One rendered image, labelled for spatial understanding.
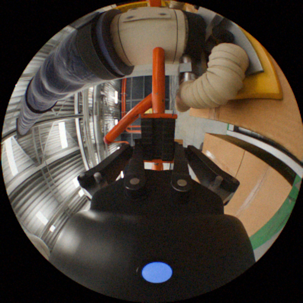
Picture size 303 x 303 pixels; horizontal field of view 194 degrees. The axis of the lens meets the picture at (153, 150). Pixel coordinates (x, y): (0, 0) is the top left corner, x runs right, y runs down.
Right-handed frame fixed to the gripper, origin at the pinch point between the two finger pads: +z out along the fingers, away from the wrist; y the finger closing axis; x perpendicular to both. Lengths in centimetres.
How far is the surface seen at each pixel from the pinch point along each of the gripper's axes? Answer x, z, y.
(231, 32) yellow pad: 20.3, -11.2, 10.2
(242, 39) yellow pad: 17.6, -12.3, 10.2
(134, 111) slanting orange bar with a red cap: 6.6, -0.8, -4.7
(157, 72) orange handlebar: 13.0, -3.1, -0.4
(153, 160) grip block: -1.9, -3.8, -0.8
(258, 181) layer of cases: -17, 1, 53
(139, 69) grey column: 73, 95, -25
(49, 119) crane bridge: 28, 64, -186
